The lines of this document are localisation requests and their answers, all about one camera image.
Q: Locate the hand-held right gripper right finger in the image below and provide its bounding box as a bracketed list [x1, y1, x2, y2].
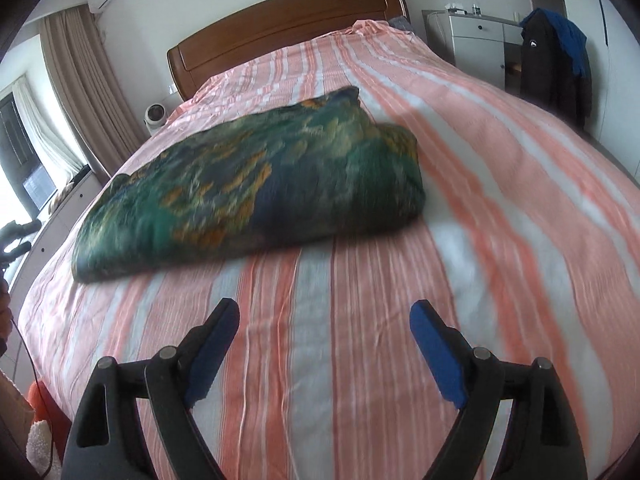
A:
[409, 300, 589, 480]

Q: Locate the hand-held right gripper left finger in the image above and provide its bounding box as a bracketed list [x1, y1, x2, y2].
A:
[62, 298, 240, 480]

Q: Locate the white dresser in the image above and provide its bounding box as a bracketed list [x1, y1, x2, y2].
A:
[422, 7, 531, 96]

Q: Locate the black hanging jacket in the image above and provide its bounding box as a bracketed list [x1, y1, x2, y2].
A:
[519, 8, 594, 129]

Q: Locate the window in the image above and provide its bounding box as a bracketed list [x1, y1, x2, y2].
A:
[0, 75, 58, 211]

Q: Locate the black cable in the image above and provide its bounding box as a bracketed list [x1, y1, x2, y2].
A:
[9, 310, 54, 480]

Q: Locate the pink striped bed blanket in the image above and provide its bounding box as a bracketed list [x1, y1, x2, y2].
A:
[17, 19, 640, 480]

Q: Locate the blue hanging cloth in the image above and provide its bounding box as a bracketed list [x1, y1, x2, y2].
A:
[545, 8, 589, 80]

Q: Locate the beige curtain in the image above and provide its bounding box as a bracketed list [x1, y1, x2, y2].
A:
[39, 5, 147, 177]

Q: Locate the green patterned padded jacket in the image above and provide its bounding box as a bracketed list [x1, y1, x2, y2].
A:
[71, 86, 427, 284]

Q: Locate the wooden bed headboard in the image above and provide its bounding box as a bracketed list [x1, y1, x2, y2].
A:
[166, 0, 411, 102]

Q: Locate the white wardrobe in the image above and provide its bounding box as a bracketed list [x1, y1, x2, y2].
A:
[585, 0, 640, 188]

